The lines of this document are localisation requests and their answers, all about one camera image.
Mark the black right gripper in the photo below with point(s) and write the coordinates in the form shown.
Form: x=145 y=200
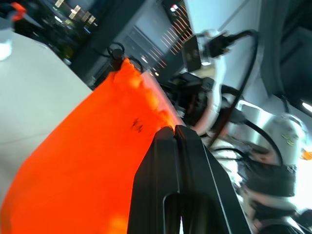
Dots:
x=192 y=100

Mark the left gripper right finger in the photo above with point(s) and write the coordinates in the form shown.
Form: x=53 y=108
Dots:
x=202 y=175

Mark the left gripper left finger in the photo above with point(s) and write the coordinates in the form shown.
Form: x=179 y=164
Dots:
x=156 y=175

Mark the orange fabric pouch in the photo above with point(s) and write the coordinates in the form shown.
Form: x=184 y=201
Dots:
x=80 y=158

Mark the grey sneaker with white sole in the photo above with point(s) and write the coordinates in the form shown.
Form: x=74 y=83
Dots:
x=6 y=41

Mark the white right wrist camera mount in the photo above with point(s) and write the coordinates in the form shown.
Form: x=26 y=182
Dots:
x=215 y=80

